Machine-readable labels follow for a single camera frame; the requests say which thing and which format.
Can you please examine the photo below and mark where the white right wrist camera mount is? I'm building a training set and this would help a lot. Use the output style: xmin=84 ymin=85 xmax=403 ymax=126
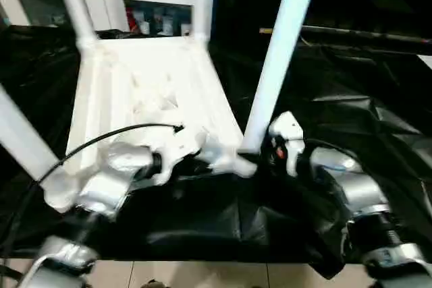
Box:
xmin=269 ymin=113 xmax=306 ymax=177

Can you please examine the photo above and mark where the black mat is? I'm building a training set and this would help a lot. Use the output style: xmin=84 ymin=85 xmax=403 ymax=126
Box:
xmin=0 ymin=24 xmax=432 ymax=282

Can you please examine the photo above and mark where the long black bar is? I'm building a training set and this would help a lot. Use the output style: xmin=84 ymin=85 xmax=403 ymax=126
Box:
xmin=260 ymin=25 xmax=432 ymax=49

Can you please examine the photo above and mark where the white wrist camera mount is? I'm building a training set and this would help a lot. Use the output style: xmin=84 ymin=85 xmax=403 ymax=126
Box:
xmin=269 ymin=113 xmax=306 ymax=177
xmin=152 ymin=126 xmax=207 ymax=184

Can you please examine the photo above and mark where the white plastic table top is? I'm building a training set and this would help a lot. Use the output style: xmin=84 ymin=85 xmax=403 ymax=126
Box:
xmin=44 ymin=35 xmax=257 ymax=211

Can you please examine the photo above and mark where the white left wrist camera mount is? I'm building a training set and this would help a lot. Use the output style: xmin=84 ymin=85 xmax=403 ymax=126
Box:
xmin=152 ymin=126 xmax=207 ymax=184

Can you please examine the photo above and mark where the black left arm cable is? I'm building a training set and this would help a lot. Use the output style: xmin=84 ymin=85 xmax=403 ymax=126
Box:
xmin=0 ymin=123 xmax=184 ymax=248

